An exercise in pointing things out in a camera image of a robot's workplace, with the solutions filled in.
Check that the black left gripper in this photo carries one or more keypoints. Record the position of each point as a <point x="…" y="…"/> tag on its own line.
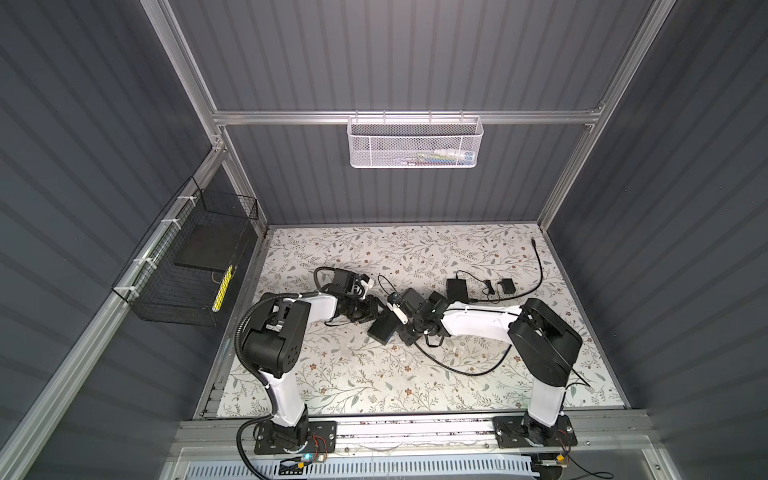
<point x="371" y="309"/>

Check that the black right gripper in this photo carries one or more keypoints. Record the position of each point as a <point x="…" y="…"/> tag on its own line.
<point x="406" y="338"/>

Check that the black network switch box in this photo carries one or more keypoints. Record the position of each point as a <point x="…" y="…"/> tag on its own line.
<point x="383" y="327"/>

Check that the long black power brick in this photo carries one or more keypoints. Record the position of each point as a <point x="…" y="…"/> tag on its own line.
<point x="457" y="290"/>

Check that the black power adapter with cable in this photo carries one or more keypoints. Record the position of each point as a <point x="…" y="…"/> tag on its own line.
<point x="504" y="286"/>

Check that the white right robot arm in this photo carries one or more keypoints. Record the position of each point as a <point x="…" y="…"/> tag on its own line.
<point x="547" y="345"/>

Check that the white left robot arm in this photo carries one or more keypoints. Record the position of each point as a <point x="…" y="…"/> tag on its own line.
<point x="268" y="341"/>

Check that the yellow striped tool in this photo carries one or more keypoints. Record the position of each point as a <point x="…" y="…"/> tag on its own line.
<point x="223" y="288"/>

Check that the black foam pad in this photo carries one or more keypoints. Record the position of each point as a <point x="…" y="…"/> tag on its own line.
<point x="208" y="248"/>

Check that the items in white basket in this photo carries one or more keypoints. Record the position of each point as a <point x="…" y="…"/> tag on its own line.
<point x="451" y="158"/>

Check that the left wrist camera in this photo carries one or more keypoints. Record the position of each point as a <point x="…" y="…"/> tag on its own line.
<point x="362" y="285"/>

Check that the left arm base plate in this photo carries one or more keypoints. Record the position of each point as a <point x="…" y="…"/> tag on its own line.
<point x="307" y="437"/>

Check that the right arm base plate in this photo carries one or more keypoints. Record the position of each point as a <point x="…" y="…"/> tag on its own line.
<point x="517" y="431"/>

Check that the white slotted cable duct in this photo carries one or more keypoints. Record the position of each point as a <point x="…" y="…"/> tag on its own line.
<point x="407" y="467"/>

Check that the white wire mesh basket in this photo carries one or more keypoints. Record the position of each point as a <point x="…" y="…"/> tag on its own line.
<point x="375" y="142"/>

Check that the black wire wall basket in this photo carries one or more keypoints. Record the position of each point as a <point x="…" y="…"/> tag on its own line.
<point x="158" y="291"/>

